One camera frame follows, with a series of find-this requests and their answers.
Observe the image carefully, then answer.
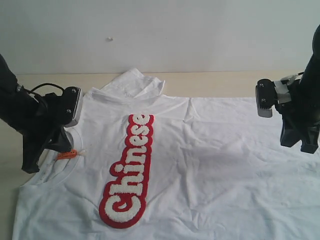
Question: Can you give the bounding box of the white t-shirt red lettering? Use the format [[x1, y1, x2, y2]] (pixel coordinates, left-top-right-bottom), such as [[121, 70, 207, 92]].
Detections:
[[12, 69, 320, 240]]

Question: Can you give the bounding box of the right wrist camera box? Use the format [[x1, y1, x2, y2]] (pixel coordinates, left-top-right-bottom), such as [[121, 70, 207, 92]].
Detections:
[[255, 78, 277, 118]]

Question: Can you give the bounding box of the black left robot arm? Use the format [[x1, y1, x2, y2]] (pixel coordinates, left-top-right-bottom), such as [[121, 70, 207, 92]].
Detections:
[[0, 58, 83, 174]]

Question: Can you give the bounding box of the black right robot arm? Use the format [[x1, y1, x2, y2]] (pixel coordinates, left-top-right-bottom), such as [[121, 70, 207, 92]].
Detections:
[[276, 27, 320, 154]]

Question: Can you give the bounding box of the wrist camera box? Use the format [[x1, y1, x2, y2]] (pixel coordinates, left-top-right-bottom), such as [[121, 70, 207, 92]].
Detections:
[[58, 86, 83, 128], [255, 78, 277, 118]]

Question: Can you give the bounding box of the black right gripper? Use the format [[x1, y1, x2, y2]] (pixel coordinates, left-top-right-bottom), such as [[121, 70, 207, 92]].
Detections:
[[274, 79, 320, 153]]

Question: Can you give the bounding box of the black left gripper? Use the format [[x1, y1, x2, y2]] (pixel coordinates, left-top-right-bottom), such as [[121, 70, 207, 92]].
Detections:
[[21, 92, 72, 173]]

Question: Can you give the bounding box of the orange neck label tag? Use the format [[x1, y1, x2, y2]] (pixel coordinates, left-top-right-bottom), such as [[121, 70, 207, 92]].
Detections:
[[55, 149, 87, 161]]

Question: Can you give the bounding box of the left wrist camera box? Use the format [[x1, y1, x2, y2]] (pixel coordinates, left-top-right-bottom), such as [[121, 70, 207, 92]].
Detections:
[[58, 86, 83, 128]]

